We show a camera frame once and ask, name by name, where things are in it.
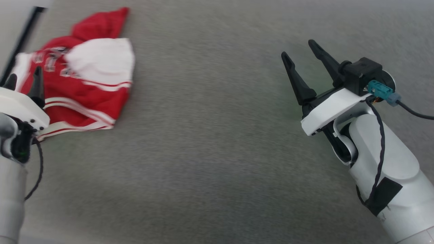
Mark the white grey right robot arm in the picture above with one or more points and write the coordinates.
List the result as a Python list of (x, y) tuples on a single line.
[(400, 159)]

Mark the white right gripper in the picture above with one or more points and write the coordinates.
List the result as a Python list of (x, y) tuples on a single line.
[(334, 106)]

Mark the black tape patch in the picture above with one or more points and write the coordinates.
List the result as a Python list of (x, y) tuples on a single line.
[(385, 195)]

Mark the red white basketball jersey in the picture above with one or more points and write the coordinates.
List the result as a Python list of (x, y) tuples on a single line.
[(74, 95)]

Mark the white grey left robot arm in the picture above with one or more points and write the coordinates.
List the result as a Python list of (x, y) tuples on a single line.
[(12, 196)]

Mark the teal right camera connector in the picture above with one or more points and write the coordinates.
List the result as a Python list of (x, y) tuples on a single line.
[(379, 89)]

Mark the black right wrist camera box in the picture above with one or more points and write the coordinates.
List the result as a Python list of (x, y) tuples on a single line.
[(362, 73)]

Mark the black frame strip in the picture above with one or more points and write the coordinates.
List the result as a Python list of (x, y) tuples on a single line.
[(23, 37)]

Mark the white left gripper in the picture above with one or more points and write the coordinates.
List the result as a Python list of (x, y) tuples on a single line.
[(20, 105)]

